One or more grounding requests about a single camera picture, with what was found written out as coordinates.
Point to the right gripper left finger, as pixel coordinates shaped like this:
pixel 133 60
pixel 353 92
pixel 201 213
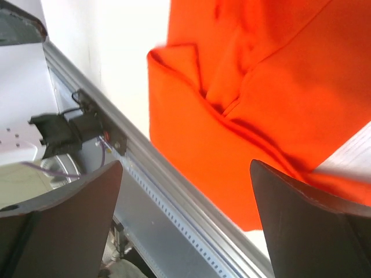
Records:
pixel 61 233

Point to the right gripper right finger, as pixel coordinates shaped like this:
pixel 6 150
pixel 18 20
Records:
pixel 309 232

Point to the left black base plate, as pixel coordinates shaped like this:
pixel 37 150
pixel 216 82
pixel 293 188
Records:
pixel 112 134

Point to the orange t shirt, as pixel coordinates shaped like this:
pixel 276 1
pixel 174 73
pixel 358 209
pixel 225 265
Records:
pixel 283 82

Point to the aluminium mounting rail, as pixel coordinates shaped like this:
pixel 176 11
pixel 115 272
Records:
pixel 243 256

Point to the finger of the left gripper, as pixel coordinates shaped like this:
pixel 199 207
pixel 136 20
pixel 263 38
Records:
pixel 19 27

